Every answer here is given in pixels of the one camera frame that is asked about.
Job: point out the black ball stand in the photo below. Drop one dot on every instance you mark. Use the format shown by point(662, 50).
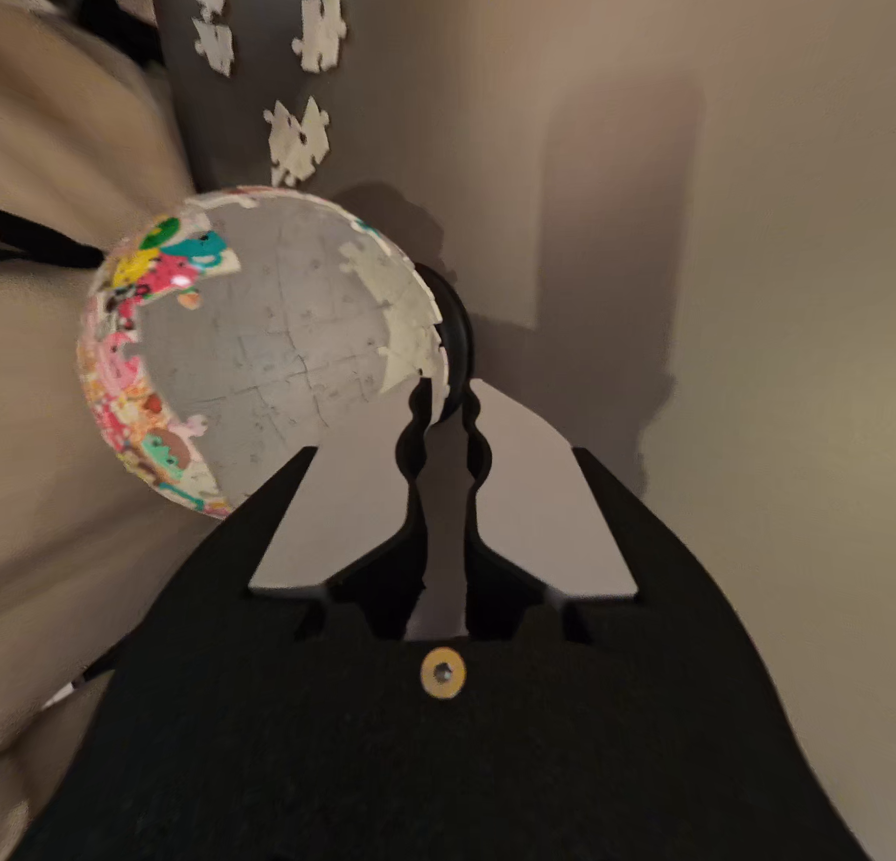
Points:
point(455, 329)

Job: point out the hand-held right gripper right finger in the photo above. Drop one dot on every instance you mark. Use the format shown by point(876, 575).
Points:
point(546, 511)

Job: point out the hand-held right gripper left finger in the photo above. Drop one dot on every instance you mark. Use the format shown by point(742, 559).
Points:
point(350, 504)

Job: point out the colourful puzzle ball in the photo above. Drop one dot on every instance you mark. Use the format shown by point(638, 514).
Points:
point(266, 343)

